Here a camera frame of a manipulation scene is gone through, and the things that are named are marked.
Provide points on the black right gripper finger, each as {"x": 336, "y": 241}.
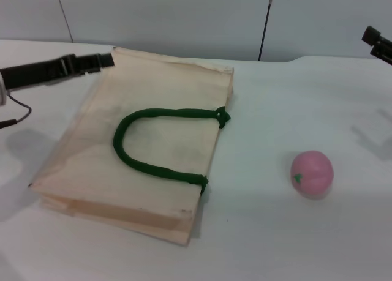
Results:
{"x": 381, "y": 46}

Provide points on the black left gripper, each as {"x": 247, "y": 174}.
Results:
{"x": 30, "y": 74}

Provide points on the pink toy peach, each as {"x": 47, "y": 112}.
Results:
{"x": 312, "y": 174}

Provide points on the dark vertical wall strip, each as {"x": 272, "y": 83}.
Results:
{"x": 265, "y": 33}

